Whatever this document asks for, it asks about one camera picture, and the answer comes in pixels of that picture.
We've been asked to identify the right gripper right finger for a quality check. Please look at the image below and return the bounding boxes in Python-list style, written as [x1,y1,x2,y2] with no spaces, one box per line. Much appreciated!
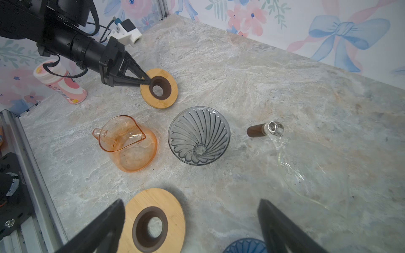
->
[257,199,327,253]

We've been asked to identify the aluminium front rail frame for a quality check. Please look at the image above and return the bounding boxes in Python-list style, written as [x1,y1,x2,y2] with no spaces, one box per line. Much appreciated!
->
[1,110,68,253]

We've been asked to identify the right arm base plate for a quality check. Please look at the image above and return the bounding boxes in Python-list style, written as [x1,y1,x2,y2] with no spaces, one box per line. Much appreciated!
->
[1,152,34,238]

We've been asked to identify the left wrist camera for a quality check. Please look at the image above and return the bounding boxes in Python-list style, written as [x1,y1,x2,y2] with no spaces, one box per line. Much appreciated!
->
[107,19,142,47]

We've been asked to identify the blue glass dripper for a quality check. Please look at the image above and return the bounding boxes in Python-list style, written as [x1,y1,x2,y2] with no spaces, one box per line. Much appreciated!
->
[223,238,267,253]

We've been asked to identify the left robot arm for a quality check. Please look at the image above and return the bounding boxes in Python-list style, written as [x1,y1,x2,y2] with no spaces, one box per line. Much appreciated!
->
[1,1,151,87]

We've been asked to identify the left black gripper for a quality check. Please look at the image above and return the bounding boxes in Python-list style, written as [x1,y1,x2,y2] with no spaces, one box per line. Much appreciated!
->
[99,38,150,87]

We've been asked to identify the pink cylindrical container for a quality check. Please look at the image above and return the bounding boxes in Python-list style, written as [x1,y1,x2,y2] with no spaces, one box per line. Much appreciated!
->
[33,60,87,104]

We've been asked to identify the grey glass dripper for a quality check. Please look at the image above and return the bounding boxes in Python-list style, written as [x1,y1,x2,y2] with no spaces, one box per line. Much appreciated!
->
[168,106,231,166]

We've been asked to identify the large wooden dripper ring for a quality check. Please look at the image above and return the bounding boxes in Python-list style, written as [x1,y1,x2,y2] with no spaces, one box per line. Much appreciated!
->
[116,188,186,253]

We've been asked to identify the small wooden dripper ring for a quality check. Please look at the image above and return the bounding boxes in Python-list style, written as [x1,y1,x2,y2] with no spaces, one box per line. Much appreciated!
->
[140,68,179,110]

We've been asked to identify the orange glass carafe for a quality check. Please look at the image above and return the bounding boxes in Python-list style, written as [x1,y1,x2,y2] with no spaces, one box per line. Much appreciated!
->
[92,115,158,173]

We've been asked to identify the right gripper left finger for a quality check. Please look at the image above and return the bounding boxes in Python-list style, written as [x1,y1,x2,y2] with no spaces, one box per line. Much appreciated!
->
[57,199,125,253]

